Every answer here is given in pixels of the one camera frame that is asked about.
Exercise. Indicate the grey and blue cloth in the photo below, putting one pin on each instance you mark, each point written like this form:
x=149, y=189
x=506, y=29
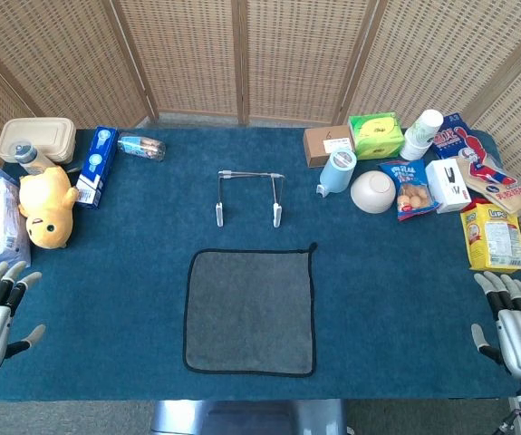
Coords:
x=248, y=312

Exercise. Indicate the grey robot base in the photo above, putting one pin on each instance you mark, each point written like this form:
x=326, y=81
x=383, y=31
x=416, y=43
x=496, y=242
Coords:
x=246, y=419

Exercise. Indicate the yellow tea bag pack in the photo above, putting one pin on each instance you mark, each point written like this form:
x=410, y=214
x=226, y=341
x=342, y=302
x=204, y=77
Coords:
x=495, y=238

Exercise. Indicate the teal carpet table cover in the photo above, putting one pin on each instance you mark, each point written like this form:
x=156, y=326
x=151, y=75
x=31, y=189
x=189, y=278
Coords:
x=106, y=294

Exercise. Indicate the yellow plush toy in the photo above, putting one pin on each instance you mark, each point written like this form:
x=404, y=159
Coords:
x=47, y=204

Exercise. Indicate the beige bag with red text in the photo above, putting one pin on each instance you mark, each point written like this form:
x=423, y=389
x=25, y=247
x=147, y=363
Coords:
x=509, y=190

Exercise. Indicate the bottle with grey cap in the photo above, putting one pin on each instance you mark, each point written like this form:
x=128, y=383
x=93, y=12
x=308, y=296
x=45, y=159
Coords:
x=31, y=158

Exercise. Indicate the white box with black print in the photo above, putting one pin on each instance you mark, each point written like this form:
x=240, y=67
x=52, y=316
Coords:
x=448, y=186

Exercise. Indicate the blue cookie snack bag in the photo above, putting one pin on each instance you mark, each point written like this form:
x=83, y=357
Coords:
x=411, y=190

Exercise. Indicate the blue toothpaste box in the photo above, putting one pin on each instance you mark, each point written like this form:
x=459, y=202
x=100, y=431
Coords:
x=97, y=167

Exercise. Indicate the beige lidded lunch box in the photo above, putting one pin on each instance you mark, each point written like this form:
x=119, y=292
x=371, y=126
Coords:
x=38, y=136

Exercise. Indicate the cream upturned bowl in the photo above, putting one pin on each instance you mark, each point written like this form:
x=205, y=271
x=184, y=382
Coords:
x=373, y=192

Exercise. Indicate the blue box with red figure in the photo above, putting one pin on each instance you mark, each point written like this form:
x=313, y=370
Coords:
x=457, y=136

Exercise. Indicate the stack of paper cups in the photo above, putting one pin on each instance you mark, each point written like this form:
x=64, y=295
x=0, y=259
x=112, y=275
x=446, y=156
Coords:
x=421, y=133

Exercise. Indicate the clear plastic snack bottle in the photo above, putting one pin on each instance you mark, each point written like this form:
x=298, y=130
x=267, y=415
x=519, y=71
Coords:
x=142, y=146

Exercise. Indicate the light blue cylindrical container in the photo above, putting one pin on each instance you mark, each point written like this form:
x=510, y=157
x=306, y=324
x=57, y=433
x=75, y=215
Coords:
x=337, y=174

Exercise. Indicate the green tissue pack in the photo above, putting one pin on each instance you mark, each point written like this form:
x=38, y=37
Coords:
x=378, y=133

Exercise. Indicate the brown cardboard box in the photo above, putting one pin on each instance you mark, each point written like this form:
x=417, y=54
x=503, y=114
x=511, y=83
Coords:
x=321, y=147

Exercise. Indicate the wicker folding screen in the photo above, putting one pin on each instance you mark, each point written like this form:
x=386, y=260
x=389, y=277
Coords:
x=287, y=54

